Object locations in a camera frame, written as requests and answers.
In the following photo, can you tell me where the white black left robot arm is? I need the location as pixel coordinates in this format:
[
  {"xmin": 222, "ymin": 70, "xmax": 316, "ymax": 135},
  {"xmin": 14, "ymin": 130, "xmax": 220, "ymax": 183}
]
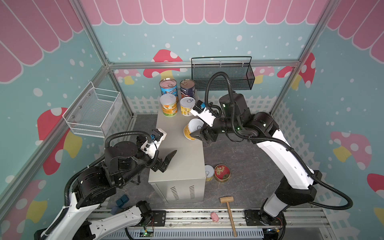
[{"xmin": 34, "ymin": 129, "xmax": 176, "ymax": 240}]

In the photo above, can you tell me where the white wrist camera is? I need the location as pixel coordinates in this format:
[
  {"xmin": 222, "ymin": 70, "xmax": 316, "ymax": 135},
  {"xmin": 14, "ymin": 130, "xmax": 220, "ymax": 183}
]
[
  {"xmin": 190, "ymin": 100, "xmax": 216, "ymax": 127},
  {"xmin": 141, "ymin": 129, "xmax": 167, "ymax": 159}
]

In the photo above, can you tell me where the grey metal cabinet counter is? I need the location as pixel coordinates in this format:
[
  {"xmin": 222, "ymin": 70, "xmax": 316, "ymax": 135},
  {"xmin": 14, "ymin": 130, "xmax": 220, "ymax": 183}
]
[{"xmin": 148, "ymin": 113, "xmax": 206, "ymax": 204}]

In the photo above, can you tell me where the pink eraser blob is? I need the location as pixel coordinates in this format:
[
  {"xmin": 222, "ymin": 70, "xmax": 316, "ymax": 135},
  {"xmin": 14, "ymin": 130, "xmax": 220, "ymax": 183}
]
[{"xmin": 210, "ymin": 212, "xmax": 220, "ymax": 223}]

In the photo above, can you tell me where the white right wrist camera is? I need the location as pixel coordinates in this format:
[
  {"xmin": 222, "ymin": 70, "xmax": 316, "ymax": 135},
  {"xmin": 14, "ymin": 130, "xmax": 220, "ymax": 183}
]
[{"xmin": 190, "ymin": 100, "xmax": 216, "ymax": 127}]

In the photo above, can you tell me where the dark chopped tomatoes can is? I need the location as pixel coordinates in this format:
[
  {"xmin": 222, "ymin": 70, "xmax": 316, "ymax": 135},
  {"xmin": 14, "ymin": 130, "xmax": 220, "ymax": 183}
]
[{"xmin": 180, "ymin": 79, "xmax": 196, "ymax": 99}]

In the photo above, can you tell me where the white wire mesh basket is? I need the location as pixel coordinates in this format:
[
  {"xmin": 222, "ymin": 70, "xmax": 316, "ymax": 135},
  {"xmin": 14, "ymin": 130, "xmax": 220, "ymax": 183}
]
[{"xmin": 63, "ymin": 82, "xmax": 123, "ymax": 138}]

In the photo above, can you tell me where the blue chicken noodle soup can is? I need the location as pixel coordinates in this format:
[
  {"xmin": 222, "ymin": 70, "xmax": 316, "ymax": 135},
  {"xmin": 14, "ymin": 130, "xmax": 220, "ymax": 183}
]
[{"xmin": 159, "ymin": 78, "xmax": 179, "ymax": 102}]

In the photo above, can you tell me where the white lid small can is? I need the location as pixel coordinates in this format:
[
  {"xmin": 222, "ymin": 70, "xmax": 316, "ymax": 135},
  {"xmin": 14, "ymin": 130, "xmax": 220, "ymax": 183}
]
[{"xmin": 180, "ymin": 97, "xmax": 196, "ymax": 117}]

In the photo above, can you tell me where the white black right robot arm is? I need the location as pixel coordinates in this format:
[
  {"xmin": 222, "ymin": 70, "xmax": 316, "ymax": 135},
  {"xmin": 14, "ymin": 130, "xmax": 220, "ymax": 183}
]
[{"xmin": 191, "ymin": 72, "xmax": 353, "ymax": 226}]

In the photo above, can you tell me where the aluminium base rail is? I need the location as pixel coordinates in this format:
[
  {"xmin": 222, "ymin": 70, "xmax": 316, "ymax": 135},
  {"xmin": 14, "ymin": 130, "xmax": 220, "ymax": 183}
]
[{"xmin": 106, "ymin": 208, "xmax": 337, "ymax": 240}]

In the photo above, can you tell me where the black wire mesh basket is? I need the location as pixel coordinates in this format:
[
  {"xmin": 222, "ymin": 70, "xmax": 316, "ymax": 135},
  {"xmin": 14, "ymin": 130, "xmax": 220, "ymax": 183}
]
[{"xmin": 191, "ymin": 56, "xmax": 255, "ymax": 91}]

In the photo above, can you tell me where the wooden mallet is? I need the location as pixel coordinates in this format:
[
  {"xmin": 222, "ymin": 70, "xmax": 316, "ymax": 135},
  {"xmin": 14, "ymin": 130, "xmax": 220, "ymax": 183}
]
[{"xmin": 220, "ymin": 196, "xmax": 238, "ymax": 238}]

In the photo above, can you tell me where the yellow can silver lid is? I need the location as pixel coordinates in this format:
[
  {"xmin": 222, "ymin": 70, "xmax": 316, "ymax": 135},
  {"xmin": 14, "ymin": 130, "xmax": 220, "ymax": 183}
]
[{"xmin": 184, "ymin": 119, "xmax": 204, "ymax": 141}]

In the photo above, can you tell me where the red lid flat tin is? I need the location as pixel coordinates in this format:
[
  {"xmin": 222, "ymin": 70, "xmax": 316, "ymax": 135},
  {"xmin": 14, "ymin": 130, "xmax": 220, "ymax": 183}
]
[{"xmin": 214, "ymin": 164, "xmax": 231, "ymax": 183}]

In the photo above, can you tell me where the green yellow white lid can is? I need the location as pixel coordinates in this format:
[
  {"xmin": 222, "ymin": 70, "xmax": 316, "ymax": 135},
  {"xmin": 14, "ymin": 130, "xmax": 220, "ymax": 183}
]
[{"xmin": 160, "ymin": 94, "xmax": 178, "ymax": 117}]

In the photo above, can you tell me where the teal small block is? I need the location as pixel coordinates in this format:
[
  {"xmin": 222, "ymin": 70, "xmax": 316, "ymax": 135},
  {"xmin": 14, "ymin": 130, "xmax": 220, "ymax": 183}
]
[{"xmin": 116, "ymin": 195, "xmax": 130, "ymax": 208}]

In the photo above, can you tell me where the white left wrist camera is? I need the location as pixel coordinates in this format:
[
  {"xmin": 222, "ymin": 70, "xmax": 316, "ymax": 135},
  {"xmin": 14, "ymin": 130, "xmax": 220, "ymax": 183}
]
[{"xmin": 141, "ymin": 129, "xmax": 167, "ymax": 159}]

